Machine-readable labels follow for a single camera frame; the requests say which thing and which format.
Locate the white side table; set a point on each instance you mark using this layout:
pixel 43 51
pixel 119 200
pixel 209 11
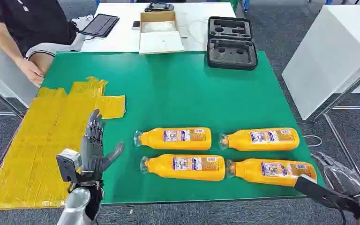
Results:
pixel 326 62
pixel 3 77

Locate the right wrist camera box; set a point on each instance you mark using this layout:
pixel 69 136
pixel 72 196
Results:
pixel 316 191

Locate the dark smartphone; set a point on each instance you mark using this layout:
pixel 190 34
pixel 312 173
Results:
pixel 136 24

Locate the black foam-lined case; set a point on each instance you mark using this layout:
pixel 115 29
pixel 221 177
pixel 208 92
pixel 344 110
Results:
pixel 231 54

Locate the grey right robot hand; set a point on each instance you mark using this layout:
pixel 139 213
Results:
pixel 338 177

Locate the open cardboard box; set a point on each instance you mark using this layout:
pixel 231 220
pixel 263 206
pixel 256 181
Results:
pixel 159 43

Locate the black tablet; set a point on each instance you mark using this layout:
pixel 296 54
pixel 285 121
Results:
pixel 100 25

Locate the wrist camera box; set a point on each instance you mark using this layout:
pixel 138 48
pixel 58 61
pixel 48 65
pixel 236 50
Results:
pixel 316 191
pixel 68 164

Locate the green crate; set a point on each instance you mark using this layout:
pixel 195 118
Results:
pixel 229 3

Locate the person's right hand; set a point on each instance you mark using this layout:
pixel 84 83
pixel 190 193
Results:
pixel 31 71

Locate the orange drink bottle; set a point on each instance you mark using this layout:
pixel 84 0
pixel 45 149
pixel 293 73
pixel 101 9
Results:
pixel 161 166
pixel 155 139
pixel 239 141
pixel 248 170

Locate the white work table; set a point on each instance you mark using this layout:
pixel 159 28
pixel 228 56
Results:
pixel 121 37

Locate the green table mat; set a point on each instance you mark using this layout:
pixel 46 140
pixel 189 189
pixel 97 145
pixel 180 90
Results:
pixel 180 99

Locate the person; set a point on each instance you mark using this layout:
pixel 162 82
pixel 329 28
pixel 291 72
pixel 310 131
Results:
pixel 34 21

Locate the yellow taped sheet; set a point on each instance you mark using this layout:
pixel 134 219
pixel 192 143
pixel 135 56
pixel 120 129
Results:
pixel 43 139

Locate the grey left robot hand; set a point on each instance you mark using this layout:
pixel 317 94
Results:
pixel 91 155

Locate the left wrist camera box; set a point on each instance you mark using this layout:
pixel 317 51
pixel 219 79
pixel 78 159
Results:
pixel 68 164

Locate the black handheld controller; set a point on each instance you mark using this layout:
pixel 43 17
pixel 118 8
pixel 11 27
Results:
pixel 159 6

